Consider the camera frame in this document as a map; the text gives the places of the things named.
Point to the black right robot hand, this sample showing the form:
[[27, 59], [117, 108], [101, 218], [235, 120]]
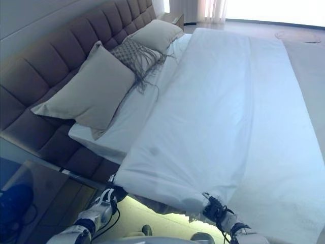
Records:
[[214, 208]]

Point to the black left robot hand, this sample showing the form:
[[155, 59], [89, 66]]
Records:
[[116, 190]]

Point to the white duvet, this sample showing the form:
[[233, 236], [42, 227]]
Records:
[[215, 114]]

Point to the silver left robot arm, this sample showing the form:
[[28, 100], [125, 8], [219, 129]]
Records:
[[86, 221]]

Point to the brown upholstered bed base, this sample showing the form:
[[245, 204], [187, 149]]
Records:
[[83, 157]]

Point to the white fitted bed sheet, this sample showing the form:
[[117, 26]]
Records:
[[142, 109]]

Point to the beige bed pillow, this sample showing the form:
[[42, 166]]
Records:
[[89, 94], [155, 34]]

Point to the glass-topped wooden nightstand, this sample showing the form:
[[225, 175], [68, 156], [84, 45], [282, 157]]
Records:
[[56, 193]]

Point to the blue object on nightstand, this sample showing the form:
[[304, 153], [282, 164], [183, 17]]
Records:
[[15, 203]]

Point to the grey fringed woven cushion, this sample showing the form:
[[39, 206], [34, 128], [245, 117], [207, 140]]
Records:
[[134, 56]]

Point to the brown tufted headboard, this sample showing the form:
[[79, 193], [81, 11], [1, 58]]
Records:
[[50, 63]]

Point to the small wooden nightstand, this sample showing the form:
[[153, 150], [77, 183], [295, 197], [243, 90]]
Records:
[[175, 19]]

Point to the sheer window curtain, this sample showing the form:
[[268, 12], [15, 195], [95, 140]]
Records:
[[198, 8]]

